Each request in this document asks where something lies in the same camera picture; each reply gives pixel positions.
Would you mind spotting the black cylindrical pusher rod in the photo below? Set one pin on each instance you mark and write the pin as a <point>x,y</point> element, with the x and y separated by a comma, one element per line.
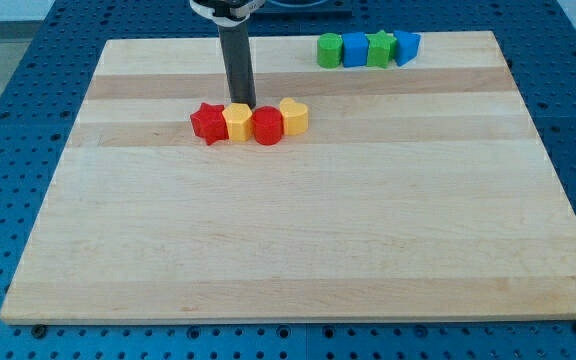
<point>237,58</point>

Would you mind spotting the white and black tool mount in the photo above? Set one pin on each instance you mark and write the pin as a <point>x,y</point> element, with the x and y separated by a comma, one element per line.
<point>226,12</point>

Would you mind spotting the red star block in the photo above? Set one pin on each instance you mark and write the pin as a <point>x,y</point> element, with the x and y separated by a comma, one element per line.
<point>209,123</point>

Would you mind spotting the green star block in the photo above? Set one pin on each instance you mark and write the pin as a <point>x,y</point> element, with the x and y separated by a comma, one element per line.
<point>381,49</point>

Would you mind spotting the yellow pentagon block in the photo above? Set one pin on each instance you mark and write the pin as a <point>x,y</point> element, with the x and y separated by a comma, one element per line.
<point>238,118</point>

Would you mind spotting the red cylinder block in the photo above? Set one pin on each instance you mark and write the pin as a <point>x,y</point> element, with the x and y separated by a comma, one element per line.
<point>267,125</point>

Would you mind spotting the green cylinder block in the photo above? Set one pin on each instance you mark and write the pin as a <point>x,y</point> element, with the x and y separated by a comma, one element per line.
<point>329,50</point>

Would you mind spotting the yellow heart block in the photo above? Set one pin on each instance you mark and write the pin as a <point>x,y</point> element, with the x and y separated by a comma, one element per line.
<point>295,116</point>

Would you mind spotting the blue cube block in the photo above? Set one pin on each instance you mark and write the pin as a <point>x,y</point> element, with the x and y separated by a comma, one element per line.
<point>355,49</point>

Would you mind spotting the blue triangle block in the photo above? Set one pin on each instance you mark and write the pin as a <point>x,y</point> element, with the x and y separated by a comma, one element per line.
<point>407,46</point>

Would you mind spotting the wooden board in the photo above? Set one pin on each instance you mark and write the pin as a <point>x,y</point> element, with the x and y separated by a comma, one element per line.
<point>418,194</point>

